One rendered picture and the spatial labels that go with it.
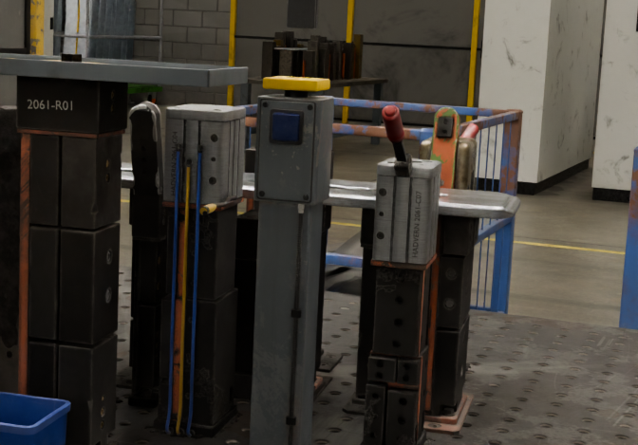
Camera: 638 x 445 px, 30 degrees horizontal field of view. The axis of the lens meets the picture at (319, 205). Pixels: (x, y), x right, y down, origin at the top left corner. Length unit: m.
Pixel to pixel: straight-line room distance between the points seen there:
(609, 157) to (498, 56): 1.15
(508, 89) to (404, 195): 7.98
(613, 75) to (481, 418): 7.71
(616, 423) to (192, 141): 0.70
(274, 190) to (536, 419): 0.59
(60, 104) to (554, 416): 0.81
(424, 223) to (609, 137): 7.92
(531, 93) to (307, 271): 8.09
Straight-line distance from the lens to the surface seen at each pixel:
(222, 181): 1.45
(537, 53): 9.31
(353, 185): 1.65
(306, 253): 1.27
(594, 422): 1.69
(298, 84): 1.25
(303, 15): 1.27
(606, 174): 9.33
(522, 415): 1.69
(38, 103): 1.35
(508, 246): 4.48
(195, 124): 1.45
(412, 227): 1.40
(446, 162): 1.72
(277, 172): 1.26
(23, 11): 5.29
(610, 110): 9.29
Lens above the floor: 1.22
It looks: 9 degrees down
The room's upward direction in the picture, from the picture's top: 3 degrees clockwise
